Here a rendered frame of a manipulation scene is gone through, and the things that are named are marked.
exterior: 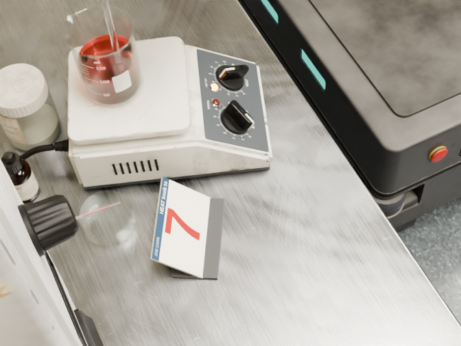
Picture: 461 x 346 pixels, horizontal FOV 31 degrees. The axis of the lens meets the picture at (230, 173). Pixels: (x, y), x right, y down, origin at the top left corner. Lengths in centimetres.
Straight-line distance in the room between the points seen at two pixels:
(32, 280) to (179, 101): 62
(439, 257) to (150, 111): 98
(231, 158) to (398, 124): 60
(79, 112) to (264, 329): 27
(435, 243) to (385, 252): 88
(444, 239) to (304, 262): 91
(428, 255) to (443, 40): 43
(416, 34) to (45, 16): 72
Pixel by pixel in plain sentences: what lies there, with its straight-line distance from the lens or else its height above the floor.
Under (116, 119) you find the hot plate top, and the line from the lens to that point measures 82.
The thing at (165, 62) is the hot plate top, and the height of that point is 84.
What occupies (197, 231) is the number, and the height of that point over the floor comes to 76.
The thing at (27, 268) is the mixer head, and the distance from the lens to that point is 21.
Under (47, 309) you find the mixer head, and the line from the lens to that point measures 22.
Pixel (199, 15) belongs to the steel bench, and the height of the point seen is 75.
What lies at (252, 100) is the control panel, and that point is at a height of 79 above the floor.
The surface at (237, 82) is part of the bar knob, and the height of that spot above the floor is 80.
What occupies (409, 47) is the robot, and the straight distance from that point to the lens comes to 150.
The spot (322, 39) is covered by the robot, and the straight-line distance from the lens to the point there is 150.
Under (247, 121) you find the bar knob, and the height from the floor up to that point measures 81.
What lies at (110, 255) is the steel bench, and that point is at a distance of 84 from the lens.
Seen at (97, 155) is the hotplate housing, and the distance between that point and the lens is 82.
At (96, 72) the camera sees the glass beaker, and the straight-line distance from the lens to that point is 78.
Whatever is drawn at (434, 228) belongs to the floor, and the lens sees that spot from 172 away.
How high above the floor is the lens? 148
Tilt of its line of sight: 57 degrees down
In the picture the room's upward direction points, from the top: 5 degrees counter-clockwise
